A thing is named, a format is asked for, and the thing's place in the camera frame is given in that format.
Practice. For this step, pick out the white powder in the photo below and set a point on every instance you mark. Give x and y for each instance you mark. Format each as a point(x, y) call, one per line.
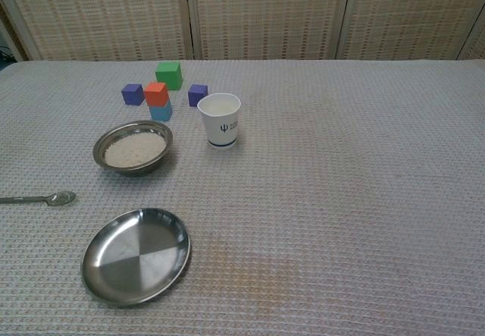
point(132, 150)

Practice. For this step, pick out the steel plate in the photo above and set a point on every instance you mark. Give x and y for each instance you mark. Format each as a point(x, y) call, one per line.
point(132, 260)

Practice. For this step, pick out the orange cube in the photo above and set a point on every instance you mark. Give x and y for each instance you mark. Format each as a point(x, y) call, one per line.
point(155, 94)

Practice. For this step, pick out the metal spoon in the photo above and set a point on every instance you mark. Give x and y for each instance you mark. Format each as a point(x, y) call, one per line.
point(62, 197)

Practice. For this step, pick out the woven folding screen panel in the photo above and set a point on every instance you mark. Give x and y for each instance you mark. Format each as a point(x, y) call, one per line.
point(269, 13)
point(475, 46)
point(409, 13)
point(106, 13)

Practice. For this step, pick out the purple cube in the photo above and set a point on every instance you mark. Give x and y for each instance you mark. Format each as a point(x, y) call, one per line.
point(197, 94)
point(132, 95)

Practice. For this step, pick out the waffle weave tablecloth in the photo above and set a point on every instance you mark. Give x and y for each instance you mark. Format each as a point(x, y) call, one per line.
point(341, 199)

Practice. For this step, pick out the light blue cube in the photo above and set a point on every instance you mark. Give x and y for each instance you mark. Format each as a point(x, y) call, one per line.
point(161, 113)

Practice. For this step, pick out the steel bowl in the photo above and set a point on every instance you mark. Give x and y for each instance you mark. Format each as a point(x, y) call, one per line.
point(133, 172)

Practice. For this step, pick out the green cube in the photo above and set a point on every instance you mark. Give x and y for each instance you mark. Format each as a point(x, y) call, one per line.
point(168, 76)

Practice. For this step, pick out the white paper cup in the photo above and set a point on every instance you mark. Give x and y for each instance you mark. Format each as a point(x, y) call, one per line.
point(221, 131)

